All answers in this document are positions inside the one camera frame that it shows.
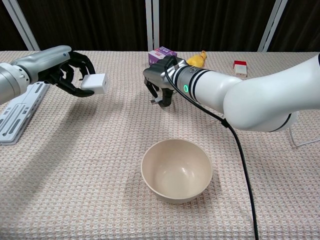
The purple cardboard box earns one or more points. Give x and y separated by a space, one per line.
156 56

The white metal frame post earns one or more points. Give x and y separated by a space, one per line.
156 25
22 27
149 25
271 27

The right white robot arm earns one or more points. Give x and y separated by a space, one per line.
250 100

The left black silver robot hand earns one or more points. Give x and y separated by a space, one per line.
50 57

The white folding laptop stand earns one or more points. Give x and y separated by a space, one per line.
17 117

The beige waffle tablecloth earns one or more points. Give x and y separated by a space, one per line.
87 162

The beige bowl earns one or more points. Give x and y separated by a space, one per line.
175 172

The yellow rubber chicken toy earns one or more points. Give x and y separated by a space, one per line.
196 60

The dark pleated curtain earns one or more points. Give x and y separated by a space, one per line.
87 22

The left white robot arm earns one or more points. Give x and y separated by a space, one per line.
12 80

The small red white box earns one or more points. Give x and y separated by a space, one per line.
240 70

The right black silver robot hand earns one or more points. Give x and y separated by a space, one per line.
156 75

